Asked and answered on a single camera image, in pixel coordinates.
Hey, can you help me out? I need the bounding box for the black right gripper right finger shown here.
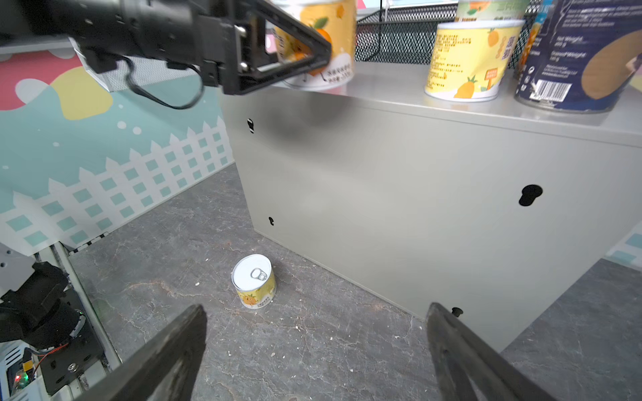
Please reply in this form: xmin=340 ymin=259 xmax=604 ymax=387
xmin=426 ymin=302 xmax=554 ymax=400

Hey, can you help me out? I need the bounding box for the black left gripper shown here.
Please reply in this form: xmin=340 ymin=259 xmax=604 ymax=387
xmin=190 ymin=1 xmax=332 ymax=95

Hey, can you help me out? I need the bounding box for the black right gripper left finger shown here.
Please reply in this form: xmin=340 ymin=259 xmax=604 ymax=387
xmin=79 ymin=305 xmax=207 ymax=400

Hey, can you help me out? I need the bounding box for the yellow can white lid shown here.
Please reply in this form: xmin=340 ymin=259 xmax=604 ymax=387
xmin=270 ymin=0 xmax=358 ymax=92
xmin=231 ymin=254 xmax=277 ymax=309
xmin=454 ymin=0 xmax=530 ymax=22
xmin=425 ymin=19 xmax=525 ymax=103

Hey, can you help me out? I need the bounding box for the yellow can white lid front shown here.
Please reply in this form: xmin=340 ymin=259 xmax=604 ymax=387
xmin=425 ymin=19 xmax=525 ymax=103

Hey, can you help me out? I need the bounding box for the dark navy label can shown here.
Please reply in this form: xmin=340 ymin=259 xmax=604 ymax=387
xmin=515 ymin=0 xmax=641 ymax=113

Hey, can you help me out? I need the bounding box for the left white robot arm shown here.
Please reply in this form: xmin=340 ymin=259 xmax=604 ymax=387
xmin=1 ymin=1 xmax=332 ymax=104

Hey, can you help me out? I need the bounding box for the grey metal cabinet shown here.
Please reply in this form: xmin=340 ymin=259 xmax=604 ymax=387
xmin=219 ymin=63 xmax=641 ymax=350

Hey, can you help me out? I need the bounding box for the black cabinet lock knob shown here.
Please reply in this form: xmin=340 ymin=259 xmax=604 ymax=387
xmin=518 ymin=184 xmax=543 ymax=207

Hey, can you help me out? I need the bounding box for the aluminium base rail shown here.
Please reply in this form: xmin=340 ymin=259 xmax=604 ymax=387
xmin=0 ymin=240 xmax=121 ymax=401

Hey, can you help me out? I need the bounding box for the black mesh wire basket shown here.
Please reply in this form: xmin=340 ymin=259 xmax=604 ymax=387
xmin=355 ymin=1 xmax=539 ymax=70

